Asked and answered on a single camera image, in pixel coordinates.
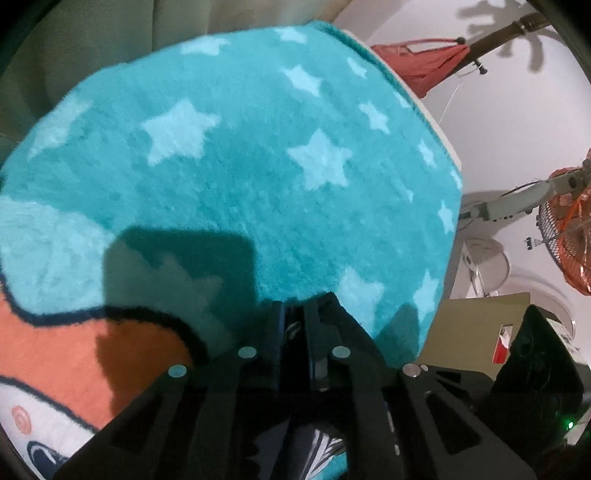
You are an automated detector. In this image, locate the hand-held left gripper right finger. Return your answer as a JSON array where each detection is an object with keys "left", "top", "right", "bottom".
[{"left": 302, "top": 291, "right": 537, "bottom": 480}]

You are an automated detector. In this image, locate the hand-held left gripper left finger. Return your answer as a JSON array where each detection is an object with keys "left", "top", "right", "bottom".
[{"left": 54, "top": 300, "right": 288, "bottom": 480}]

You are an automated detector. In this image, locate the cardboard box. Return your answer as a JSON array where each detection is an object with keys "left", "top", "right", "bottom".
[{"left": 414, "top": 292, "right": 534, "bottom": 376}]

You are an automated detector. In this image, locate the white fan stand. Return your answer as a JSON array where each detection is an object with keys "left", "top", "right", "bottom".
[{"left": 458, "top": 159, "right": 591, "bottom": 298}]

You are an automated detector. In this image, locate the orange fan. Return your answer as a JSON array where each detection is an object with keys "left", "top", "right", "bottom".
[{"left": 537, "top": 167, "right": 591, "bottom": 297}]

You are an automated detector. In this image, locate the teal star printed blanket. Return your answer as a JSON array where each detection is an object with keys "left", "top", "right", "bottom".
[{"left": 0, "top": 21, "right": 464, "bottom": 480}]

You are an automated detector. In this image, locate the red hanging bag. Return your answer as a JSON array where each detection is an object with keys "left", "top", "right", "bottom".
[{"left": 370, "top": 38, "right": 471, "bottom": 99}]

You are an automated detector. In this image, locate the brown coat rack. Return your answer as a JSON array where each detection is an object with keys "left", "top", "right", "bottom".
[{"left": 456, "top": 11, "right": 557, "bottom": 78}]

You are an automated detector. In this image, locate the beige curtain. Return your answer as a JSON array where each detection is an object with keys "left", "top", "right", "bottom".
[{"left": 0, "top": 0, "right": 348, "bottom": 153}]

